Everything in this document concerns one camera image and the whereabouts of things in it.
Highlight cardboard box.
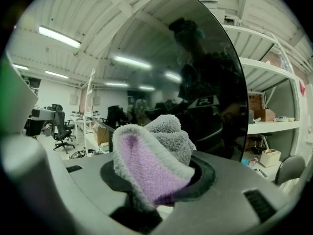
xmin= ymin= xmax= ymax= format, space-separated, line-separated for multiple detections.
xmin=96 ymin=126 xmax=115 ymax=146

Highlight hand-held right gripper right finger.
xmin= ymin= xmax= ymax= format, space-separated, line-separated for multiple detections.
xmin=153 ymin=151 xmax=293 ymax=235

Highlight black office chair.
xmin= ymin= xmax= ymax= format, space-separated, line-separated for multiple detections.
xmin=50 ymin=103 xmax=76 ymax=154

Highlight white metal shelf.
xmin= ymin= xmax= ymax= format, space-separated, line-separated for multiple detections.
xmin=83 ymin=24 xmax=313 ymax=183

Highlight brown wooden box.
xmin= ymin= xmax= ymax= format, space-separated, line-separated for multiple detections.
xmin=248 ymin=93 xmax=276 ymax=122

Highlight grey and purple cloth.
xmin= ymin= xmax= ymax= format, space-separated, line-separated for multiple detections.
xmin=112 ymin=114 xmax=197 ymax=208

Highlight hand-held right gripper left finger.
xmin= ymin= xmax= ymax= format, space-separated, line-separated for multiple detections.
xmin=63 ymin=153 xmax=135 ymax=235

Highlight beige storage box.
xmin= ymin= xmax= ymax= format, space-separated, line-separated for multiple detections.
xmin=259 ymin=148 xmax=281 ymax=167

